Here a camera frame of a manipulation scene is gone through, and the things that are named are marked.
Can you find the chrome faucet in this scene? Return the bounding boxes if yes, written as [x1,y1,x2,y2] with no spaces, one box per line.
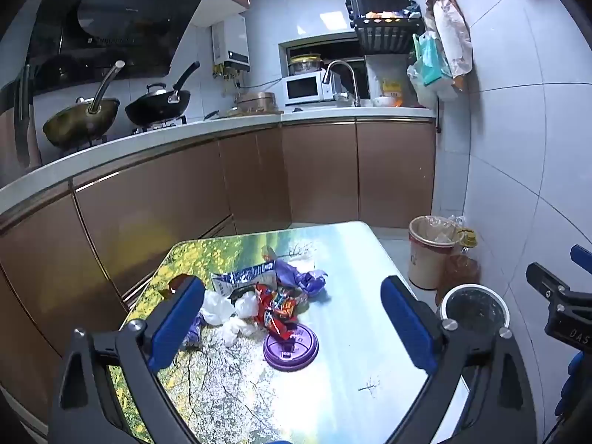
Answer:
[322,60,362,108]

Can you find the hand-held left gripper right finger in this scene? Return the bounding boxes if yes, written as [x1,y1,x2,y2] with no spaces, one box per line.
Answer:
[380,276,539,444]

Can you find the cooking oil bottle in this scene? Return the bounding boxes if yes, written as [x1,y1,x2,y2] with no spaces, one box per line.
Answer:
[435,228,482,306]

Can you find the brown base cabinets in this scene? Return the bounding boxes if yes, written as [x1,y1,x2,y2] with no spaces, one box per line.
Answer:
[0,119,438,428]

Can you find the small purple wrapper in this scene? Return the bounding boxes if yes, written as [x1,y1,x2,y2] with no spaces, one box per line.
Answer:
[182,313,202,350]

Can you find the white microwave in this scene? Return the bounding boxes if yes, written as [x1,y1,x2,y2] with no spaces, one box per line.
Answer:
[283,70,335,107]

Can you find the white round bin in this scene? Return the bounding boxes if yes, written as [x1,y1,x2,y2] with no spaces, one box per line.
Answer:
[439,284,511,334]

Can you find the clear crumpled plastic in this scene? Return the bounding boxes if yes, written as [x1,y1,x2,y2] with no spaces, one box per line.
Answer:
[222,289,260,347]

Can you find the black wall rack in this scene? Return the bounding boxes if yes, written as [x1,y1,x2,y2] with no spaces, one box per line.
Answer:
[343,0,424,54]

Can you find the olive wok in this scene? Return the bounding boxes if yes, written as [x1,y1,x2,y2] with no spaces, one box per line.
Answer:
[43,60,127,151]

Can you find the hanging teal bag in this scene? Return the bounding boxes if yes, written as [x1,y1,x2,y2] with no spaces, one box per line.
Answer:
[411,32,452,87]

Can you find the black wok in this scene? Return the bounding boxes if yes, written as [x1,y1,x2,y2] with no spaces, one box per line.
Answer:
[124,60,201,127]

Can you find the glass bowl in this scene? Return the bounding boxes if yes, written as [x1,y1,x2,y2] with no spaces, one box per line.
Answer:
[289,54,324,76]

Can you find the gas stove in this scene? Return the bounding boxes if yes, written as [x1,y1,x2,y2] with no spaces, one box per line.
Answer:
[60,117,188,149]

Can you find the blue white milk carton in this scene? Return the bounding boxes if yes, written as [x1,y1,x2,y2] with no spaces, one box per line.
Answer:
[211,261,278,297]

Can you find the red snack wrapper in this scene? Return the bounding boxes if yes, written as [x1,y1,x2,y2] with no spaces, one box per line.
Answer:
[253,284,299,341]

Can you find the white water heater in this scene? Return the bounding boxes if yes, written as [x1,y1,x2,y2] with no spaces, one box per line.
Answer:
[211,15,251,73]

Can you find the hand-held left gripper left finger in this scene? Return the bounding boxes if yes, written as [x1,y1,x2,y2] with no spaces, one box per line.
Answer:
[48,277,205,444]

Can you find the person's right hand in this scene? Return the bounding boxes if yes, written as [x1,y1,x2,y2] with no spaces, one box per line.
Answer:
[555,350,586,420]

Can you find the purple plastic lid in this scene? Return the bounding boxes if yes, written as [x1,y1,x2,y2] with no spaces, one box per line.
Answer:
[263,324,320,371]

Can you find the hanging white plastic bag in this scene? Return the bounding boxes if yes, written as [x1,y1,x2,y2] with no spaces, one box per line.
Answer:
[406,65,459,108]

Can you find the white kitchen countertop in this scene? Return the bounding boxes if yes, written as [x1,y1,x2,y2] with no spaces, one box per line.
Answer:
[0,105,438,223]

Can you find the beige lined trash bin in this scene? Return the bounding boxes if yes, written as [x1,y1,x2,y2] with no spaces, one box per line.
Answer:
[408,215,464,290]

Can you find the black range hood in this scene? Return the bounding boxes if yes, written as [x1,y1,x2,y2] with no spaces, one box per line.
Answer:
[27,0,219,94]

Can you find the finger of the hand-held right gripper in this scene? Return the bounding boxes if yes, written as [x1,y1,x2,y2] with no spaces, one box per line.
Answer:
[526,262,580,307]
[570,245,592,272]

